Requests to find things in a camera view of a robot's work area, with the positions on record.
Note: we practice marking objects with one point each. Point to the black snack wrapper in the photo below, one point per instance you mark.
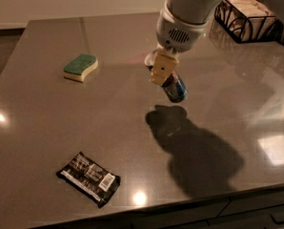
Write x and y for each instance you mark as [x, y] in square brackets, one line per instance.
[91, 179]

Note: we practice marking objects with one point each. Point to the dark cabinet drawer front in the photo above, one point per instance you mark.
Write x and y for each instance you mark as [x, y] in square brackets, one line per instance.
[253, 210]

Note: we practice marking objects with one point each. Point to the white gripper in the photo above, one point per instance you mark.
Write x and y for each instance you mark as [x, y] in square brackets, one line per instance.
[176, 35]

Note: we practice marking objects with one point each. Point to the green yellow sponge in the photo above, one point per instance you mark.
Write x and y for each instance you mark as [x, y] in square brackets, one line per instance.
[80, 67]

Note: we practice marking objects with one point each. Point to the white napkins in basket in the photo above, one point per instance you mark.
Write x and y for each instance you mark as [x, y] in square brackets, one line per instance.
[248, 13]

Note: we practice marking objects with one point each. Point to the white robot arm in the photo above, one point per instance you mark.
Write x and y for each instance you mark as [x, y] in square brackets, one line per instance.
[276, 6]

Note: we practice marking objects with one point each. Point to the blue silver redbull can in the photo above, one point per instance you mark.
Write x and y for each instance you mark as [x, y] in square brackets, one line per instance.
[175, 88]

